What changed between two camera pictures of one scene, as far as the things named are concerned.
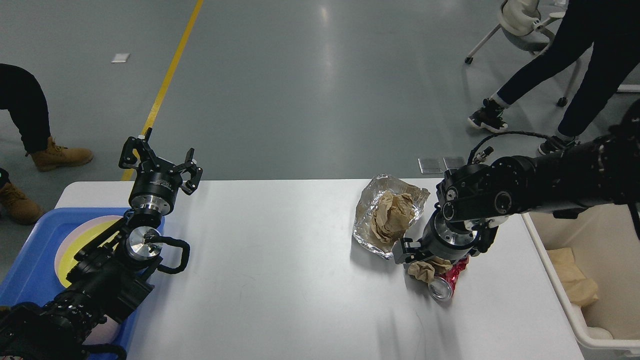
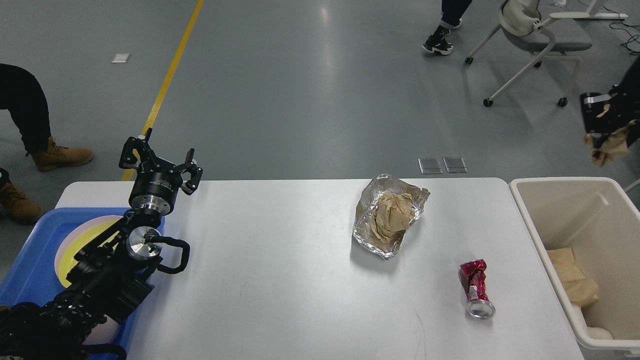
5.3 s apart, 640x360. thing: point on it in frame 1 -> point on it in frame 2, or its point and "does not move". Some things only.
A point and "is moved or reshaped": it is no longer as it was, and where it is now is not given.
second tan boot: x=16 y=207 does not move
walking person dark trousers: x=611 y=28 -> x=452 y=12
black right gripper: x=448 y=236 -> x=628 y=96
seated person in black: x=22 y=94 does not move
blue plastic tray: x=31 y=277 does not move
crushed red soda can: x=442 y=288 -> x=472 y=275
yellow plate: x=68 y=261 does not move
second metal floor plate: x=455 y=162 does not move
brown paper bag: x=580 y=290 does not move
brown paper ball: x=426 y=271 is moved or reshaped
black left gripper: x=154 y=190 does not move
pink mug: x=106 y=333 does not move
